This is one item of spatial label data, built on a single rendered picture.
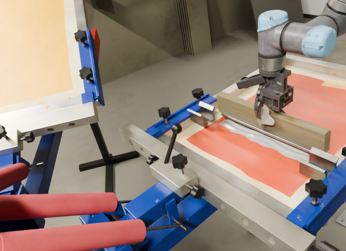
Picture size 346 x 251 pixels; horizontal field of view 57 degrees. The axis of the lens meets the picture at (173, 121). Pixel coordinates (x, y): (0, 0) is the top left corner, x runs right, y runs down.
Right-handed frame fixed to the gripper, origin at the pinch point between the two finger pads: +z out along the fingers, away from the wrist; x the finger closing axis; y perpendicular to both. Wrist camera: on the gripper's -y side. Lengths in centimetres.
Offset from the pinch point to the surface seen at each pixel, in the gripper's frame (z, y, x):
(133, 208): -4, 0, -52
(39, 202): -16, -4, -68
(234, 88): 1.7, -25.3, 13.4
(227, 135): 5.2, -9.9, -7.7
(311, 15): 98, -195, 365
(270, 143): 4.4, 4.2, -3.3
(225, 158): 5.1, -2.3, -17.1
